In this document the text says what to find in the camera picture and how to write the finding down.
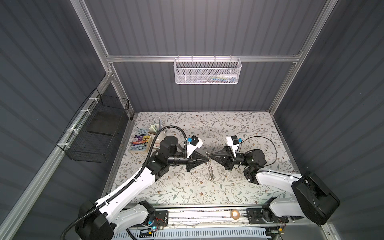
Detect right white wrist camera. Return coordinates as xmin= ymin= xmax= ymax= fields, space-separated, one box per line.
xmin=226 ymin=136 xmax=242 ymax=157

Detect white pen cup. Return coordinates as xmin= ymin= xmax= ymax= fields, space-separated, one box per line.
xmin=148 ymin=124 xmax=166 ymax=143

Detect colourful paperback book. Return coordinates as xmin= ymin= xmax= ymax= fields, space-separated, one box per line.
xmin=129 ymin=128 xmax=151 ymax=153

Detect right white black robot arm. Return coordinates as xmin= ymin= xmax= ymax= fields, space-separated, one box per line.
xmin=210 ymin=146 xmax=341 ymax=226

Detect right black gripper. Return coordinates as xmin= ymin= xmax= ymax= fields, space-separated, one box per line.
xmin=210 ymin=148 xmax=250 ymax=173

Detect roll of tape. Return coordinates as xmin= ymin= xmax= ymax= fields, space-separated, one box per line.
xmin=230 ymin=209 xmax=241 ymax=221

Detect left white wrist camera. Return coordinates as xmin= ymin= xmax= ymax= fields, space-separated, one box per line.
xmin=186 ymin=135 xmax=203 ymax=158

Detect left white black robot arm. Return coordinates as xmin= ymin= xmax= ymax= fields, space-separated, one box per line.
xmin=74 ymin=136 xmax=208 ymax=240

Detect large metal ring with keyrings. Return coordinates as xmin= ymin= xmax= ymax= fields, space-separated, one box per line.
xmin=206 ymin=152 xmax=216 ymax=181

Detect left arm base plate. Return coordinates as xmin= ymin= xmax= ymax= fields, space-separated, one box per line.
xmin=139 ymin=211 xmax=169 ymax=227

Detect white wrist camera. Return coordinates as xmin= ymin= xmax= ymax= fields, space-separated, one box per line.
xmin=186 ymin=135 xmax=203 ymax=158
xmin=226 ymin=136 xmax=242 ymax=157

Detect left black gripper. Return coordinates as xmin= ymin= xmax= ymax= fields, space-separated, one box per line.
xmin=167 ymin=152 xmax=209 ymax=173

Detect left black corrugated cable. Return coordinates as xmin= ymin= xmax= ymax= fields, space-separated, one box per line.
xmin=59 ymin=125 xmax=188 ymax=240

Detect white wire mesh basket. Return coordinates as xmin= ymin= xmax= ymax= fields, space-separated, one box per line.
xmin=173 ymin=57 xmax=242 ymax=85

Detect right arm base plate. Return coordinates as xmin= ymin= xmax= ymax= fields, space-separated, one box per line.
xmin=243 ymin=208 xmax=289 ymax=225

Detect black wire mesh basket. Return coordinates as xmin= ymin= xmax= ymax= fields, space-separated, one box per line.
xmin=57 ymin=90 xmax=130 ymax=164

